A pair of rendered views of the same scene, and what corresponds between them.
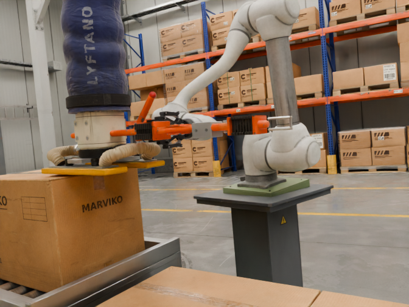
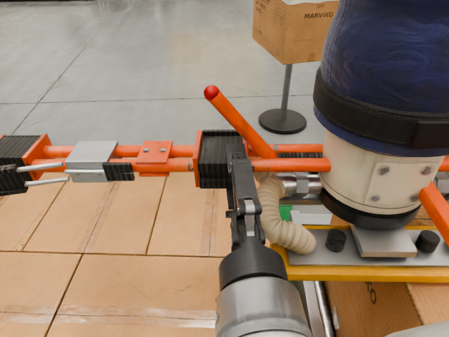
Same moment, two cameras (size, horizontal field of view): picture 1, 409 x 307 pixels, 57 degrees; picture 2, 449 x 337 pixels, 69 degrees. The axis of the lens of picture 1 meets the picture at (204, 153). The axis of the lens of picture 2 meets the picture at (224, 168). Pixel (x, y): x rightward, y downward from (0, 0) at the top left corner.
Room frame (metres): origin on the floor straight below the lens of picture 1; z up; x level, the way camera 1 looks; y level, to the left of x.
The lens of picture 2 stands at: (1.59, -0.07, 1.40)
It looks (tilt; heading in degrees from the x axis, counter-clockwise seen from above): 38 degrees down; 147
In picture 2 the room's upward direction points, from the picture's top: straight up
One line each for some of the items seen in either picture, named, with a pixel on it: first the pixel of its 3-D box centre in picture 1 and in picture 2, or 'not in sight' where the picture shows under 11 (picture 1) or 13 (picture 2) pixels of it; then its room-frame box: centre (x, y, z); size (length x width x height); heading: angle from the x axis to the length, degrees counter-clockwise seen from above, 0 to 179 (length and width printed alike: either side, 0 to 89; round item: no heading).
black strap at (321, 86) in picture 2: (99, 102); (397, 91); (1.36, 0.36, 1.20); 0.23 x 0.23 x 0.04
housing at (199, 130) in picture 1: (207, 130); (95, 161); (1.10, -0.01, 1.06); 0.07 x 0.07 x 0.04; 55
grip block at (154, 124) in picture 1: (152, 131); (222, 158); (1.22, 0.16, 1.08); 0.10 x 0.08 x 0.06; 145
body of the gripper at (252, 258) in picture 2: (180, 129); (250, 259); (1.41, 0.08, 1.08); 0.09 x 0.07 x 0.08; 152
